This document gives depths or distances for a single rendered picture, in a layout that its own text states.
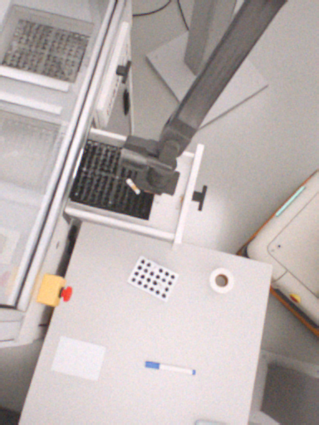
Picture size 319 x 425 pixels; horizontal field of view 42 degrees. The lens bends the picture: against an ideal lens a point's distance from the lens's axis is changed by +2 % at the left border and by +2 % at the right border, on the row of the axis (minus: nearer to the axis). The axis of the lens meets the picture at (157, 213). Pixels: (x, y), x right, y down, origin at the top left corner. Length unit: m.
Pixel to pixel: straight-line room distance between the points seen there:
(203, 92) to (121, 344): 0.71
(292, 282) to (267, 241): 0.19
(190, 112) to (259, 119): 1.49
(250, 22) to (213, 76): 0.11
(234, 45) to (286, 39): 1.82
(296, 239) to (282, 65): 1.07
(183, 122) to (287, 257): 1.08
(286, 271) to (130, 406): 0.89
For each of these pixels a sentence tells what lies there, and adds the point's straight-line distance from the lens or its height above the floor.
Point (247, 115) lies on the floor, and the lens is 2.29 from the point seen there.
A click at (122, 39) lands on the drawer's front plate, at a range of 1.29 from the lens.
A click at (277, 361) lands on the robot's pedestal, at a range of 2.03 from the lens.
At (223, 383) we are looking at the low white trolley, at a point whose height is 0.76.
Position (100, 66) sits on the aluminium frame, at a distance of 1.17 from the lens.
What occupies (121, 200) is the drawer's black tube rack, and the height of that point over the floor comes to 0.90.
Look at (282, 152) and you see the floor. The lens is 2.25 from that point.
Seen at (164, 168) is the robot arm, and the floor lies 1.12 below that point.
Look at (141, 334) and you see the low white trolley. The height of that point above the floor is 0.76.
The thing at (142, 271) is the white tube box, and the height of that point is 0.80.
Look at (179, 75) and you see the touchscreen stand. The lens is 2.30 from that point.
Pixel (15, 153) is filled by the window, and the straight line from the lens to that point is 0.76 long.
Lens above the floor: 1.95
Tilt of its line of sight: 75 degrees down
